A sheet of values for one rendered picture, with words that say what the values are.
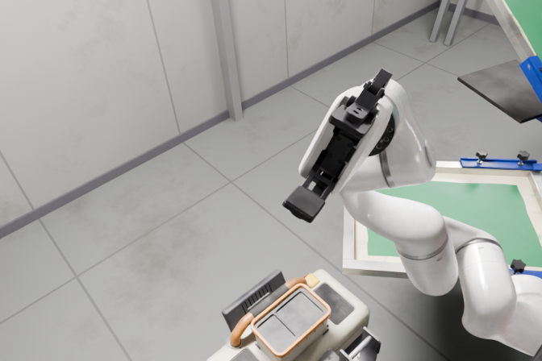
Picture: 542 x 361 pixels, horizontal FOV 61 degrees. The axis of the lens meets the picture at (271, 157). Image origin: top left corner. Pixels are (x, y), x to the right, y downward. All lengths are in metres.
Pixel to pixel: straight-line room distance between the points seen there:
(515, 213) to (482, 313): 1.18
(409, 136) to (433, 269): 0.25
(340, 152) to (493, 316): 0.49
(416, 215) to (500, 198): 1.32
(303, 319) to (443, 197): 0.80
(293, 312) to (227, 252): 1.49
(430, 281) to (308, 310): 0.78
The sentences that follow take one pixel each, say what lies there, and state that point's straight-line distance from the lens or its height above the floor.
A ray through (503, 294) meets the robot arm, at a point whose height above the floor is 1.64.
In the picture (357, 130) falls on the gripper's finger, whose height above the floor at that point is 2.09.
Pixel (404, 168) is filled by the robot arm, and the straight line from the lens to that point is 0.61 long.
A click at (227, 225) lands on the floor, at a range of 3.11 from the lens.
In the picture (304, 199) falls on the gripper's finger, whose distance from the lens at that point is 0.43.
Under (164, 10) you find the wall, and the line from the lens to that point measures 3.37.
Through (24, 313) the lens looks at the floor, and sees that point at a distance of 3.14.
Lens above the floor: 2.32
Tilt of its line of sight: 41 degrees down
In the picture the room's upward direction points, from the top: 5 degrees counter-clockwise
